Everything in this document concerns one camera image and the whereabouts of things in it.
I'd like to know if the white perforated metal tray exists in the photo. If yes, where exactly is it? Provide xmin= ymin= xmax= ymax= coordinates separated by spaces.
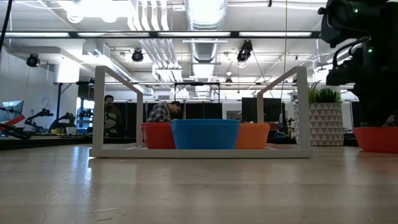
xmin=89 ymin=65 xmax=314 ymax=159

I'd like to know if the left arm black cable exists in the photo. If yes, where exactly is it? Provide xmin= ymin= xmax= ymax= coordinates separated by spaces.
xmin=0 ymin=0 xmax=14 ymax=52

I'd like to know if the silver ventilation duct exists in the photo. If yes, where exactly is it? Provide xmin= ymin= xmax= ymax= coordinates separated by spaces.
xmin=185 ymin=0 xmax=228 ymax=99

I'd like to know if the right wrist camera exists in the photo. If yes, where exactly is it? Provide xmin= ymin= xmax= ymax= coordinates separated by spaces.
xmin=325 ymin=68 xmax=354 ymax=86

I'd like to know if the orange plastic mini bowl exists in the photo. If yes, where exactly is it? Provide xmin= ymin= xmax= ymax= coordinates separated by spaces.
xmin=235 ymin=123 xmax=271 ymax=150

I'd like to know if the red plastic mini bowl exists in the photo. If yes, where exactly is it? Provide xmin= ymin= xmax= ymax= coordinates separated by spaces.
xmin=353 ymin=126 xmax=398 ymax=154
xmin=141 ymin=122 xmax=176 ymax=150

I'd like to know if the person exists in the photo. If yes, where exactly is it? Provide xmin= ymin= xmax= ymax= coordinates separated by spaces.
xmin=146 ymin=101 xmax=183 ymax=123
xmin=103 ymin=95 xmax=123 ymax=138
xmin=382 ymin=113 xmax=398 ymax=128

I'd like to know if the blue plastic mini bowl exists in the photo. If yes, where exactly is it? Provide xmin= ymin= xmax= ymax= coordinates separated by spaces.
xmin=170 ymin=119 xmax=241 ymax=150

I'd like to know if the succulent in triangle-patterned pot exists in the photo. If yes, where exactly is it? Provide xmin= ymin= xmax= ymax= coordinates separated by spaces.
xmin=294 ymin=80 xmax=345 ymax=147

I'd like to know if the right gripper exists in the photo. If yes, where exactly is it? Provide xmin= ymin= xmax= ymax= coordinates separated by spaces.
xmin=349 ymin=46 xmax=398 ymax=128

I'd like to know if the black ceiling spotlight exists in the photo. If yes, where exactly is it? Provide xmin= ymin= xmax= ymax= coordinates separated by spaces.
xmin=131 ymin=48 xmax=144 ymax=63
xmin=25 ymin=53 xmax=41 ymax=68
xmin=236 ymin=39 xmax=254 ymax=63

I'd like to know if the black background screen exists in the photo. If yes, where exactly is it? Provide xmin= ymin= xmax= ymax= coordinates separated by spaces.
xmin=241 ymin=97 xmax=282 ymax=123

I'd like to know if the red bar object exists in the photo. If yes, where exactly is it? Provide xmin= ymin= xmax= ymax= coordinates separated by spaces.
xmin=0 ymin=114 xmax=25 ymax=131

